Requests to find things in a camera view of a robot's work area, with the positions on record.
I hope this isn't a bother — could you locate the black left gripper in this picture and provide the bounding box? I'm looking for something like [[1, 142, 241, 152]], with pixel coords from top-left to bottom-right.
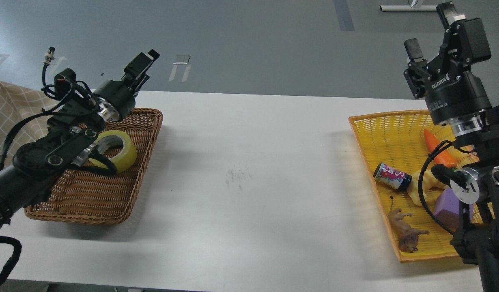
[[94, 49, 160, 122]]

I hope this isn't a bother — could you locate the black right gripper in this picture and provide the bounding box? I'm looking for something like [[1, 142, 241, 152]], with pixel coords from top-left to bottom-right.
[[404, 2, 491, 125]]

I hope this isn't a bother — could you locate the yellow tape roll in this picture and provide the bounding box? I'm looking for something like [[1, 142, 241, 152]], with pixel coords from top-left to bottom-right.
[[94, 130, 138, 174]]

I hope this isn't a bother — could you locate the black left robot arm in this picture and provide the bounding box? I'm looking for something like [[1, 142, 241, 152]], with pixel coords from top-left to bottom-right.
[[0, 47, 160, 286]]

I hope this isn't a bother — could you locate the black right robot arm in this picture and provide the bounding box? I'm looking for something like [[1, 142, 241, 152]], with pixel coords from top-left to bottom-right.
[[404, 2, 499, 292]]

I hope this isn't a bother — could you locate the white stand base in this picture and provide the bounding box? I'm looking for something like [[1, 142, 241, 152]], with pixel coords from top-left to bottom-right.
[[379, 0, 437, 12]]

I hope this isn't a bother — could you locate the orange toy carrot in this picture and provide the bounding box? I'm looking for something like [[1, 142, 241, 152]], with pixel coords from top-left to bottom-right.
[[423, 128, 458, 169]]

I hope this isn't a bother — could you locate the yellow plastic basket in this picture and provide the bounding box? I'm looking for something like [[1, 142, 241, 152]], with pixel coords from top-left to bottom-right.
[[348, 110, 458, 263]]

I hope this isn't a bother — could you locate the toy croissant bread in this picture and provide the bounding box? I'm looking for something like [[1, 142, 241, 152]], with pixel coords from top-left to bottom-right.
[[407, 170, 448, 207]]

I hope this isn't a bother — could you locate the small drink can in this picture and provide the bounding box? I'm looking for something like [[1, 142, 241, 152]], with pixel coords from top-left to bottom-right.
[[372, 162, 413, 192]]

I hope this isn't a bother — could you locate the beige checkered cloth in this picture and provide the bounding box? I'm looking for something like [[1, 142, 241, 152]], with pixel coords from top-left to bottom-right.
[[0, 81, 57, 166]]

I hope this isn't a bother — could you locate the brown wicker basket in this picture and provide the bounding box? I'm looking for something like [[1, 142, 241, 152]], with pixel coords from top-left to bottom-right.
[[24, 108, 163, 225]]

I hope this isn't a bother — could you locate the purple foam block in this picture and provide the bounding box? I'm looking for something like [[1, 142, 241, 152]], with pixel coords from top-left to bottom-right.
[[432, 187, 461, 231]]

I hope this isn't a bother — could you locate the brown toy lion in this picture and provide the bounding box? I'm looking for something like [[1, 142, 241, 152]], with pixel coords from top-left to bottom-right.
[[387, 196, 430, 253]]

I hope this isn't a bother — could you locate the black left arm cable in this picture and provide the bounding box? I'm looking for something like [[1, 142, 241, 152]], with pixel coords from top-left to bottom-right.
[[0, 47, 118, 290]]

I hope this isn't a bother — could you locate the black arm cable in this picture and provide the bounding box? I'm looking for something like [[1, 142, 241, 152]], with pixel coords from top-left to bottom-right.
[[418, 140, 473, 236], [0, 47, 118, 290]]

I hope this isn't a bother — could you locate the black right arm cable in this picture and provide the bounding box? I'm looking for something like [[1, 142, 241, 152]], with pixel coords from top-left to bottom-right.
[[418, 140, 473, 236]]

